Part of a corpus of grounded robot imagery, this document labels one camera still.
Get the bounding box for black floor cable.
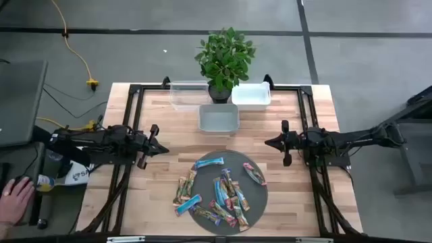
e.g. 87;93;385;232
42;82;109;119

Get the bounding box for dark grey desk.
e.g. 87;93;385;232
0;141;47;229

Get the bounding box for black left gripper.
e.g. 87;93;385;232
129;124;170;171

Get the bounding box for black aluminium table frame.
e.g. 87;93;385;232
76;74;364;243

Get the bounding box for bottle with yellow label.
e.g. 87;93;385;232
35;173;68;193

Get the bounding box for white plastic bin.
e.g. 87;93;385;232
231;82;272;112

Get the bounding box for person's hand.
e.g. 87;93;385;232
0;177;36;226

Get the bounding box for white printed bag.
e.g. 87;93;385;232
63;159;96;187

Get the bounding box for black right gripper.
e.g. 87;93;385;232
265;120;306;167

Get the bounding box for orange-green granola bar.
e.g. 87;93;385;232
172;175;187;207
232;197;250;233
180;169;198;201
232;181;251;213

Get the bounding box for dark blue-green granola bar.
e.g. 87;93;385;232
190;205;223;227
221;167;236;197

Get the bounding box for round gray plate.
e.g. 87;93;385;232
187;149;269;236

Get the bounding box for clear plastic bin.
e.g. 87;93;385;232
169;80;210;111

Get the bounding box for black keyboard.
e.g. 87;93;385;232
0;161;11;190

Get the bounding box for blue-wrapped granola bar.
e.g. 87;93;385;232
194;157;225;170
174;194;203;217
213;178;226;207

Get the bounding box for grey plastic bin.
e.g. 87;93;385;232
198;103;241;134

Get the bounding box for yellow extension cord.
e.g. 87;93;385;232
36;117;97;132
50;0;99;91

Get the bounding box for black desk frame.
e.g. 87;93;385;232
371;86;432;196

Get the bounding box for dark grey monitor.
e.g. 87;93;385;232
0;59;49;149

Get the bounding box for potted green plant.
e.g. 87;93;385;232
194;26;257;105

